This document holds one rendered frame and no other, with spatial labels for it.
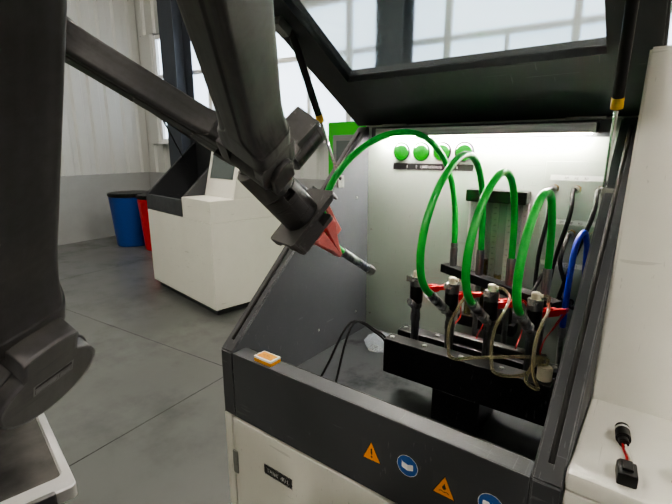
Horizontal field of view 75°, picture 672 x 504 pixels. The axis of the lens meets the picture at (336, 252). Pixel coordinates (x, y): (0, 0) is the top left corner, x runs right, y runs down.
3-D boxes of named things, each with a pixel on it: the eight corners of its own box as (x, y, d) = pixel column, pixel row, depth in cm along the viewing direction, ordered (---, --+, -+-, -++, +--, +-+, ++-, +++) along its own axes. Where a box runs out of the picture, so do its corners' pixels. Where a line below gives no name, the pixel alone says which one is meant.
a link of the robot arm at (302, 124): (215, 135, 50) (274, 179, 49) (279, 65, 52) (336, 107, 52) (233, 174, 62) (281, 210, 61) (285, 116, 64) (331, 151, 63)
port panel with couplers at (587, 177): (529, 293, 104) (543, 161, 97) (532, 289, 107) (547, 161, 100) (591, 304, 97) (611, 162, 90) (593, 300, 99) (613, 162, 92)
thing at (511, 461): (235, 417, 100) (232, 352, 96) (250, 408, 103) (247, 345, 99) (519, 571, 63) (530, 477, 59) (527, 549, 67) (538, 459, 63)
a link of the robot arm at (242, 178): (226, 173, 59) (242, 178, 54) (259, 136, 60) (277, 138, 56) (260, 206, 63) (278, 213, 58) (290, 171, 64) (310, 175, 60)
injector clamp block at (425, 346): (381, 398, 100) (383, 337, 96) (402, 380, 107) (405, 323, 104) (541, 461, 80) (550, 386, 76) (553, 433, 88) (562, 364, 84)
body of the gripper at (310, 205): (341, 199, 64) (311, 163, 59) (300, 254, 61) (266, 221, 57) (315, 195, 69) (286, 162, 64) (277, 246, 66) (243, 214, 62)
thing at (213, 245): (131, 289, 442) (107, 80, 396) (226, 269, 515) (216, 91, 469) (189, 325, 350) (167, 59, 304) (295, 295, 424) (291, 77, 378)
